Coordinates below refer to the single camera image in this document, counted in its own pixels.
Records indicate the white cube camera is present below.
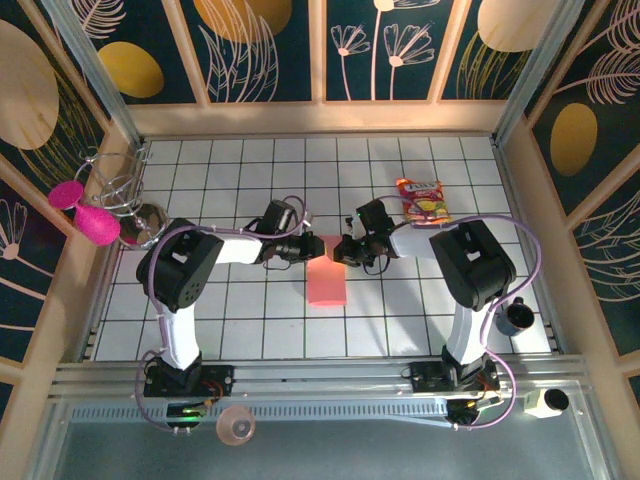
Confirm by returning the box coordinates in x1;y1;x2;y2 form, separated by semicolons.
523;387;570;420

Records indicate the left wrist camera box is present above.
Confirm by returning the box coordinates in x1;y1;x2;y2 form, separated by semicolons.
260;198;314;237

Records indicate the translucent pink suction cup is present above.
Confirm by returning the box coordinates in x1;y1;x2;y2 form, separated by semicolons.
215;404;257;448

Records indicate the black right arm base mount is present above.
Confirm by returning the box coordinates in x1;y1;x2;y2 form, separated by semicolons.
409;358;501;396

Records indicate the aluminium frame post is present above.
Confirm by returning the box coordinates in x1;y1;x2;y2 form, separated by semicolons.
39;0;146;146
491;0;586;146

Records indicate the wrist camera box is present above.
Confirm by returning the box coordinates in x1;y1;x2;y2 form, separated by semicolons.
344;198;395;236
260;198;314;237

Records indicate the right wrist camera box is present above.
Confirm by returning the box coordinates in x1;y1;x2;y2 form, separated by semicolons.
344;198;395;236

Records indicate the aluminium mounting rail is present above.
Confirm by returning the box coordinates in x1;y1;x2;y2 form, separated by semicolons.
49;354;589;401

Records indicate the silver wire rack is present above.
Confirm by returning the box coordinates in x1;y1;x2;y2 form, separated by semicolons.
74;142;154;219

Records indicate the orange snack packet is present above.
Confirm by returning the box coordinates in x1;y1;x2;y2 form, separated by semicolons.
395;178;454;225

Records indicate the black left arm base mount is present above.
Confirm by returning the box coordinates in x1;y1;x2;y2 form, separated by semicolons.
143;363;236;400

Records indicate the pink paper sheet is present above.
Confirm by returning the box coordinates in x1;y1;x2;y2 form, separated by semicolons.
307;233;349;307

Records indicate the dark mug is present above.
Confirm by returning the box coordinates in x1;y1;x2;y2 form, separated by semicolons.
493;294;537;338

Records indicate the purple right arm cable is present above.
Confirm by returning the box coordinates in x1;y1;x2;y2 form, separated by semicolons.
377;195;544;432

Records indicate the slotted grey cable duct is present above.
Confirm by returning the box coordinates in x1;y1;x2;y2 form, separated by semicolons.
69;403;451;426

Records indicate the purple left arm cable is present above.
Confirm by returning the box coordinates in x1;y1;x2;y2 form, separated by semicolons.
133;194;314;434

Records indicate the magenta foam toy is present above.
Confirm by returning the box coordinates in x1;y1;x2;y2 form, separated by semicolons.
48;180;123;247

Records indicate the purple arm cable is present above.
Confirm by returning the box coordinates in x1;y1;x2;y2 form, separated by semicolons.
133;194;314;434
377;195;544;432

